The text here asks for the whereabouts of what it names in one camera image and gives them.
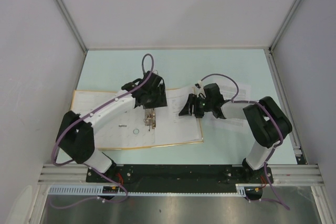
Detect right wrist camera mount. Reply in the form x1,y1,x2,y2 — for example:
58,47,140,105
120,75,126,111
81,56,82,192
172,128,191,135
195,80,206,99

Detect aluminium frame rail front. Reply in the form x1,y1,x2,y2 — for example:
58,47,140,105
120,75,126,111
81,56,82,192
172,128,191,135
38,164,324,186

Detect white slotted cable duct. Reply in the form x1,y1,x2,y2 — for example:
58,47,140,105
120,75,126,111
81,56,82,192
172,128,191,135
48,184,265,198

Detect aluminium frame post left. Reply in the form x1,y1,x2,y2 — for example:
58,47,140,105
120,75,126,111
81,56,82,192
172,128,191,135
53,0,88,54

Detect aluminium frame rail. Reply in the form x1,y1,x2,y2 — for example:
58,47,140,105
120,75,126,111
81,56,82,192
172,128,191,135
264,49,307,165
38,164,324,186

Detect aluminium frame post right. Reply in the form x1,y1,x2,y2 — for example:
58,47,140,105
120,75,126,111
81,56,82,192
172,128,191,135
268,0,303,54

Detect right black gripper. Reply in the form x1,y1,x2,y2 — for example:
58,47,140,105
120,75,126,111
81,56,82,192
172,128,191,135
178,93,213,119

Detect yellow lever arch folder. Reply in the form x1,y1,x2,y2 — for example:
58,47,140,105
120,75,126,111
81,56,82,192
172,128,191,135
71,87,205,151

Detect white printed paper sheets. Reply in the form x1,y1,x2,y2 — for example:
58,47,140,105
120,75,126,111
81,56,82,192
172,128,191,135
154,86,203,146

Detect metal lever arch mechanism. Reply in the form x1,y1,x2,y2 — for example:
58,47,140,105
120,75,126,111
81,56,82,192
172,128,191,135
143,109,156,132

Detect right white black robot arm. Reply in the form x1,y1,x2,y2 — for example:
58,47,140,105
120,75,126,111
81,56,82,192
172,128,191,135
179,83,292,183

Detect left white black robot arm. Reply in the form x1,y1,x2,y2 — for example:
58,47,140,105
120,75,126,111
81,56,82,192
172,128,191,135
52,71,167,182

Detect aluminium frame post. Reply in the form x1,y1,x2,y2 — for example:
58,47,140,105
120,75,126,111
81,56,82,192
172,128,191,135
268,0,303,54
53,0,88,54

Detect aluminium frame rail right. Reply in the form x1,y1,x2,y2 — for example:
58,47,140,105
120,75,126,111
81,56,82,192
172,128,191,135
264,49,307,165

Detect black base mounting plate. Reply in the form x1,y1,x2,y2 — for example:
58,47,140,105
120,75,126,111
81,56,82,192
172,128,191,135
86,164,275,193

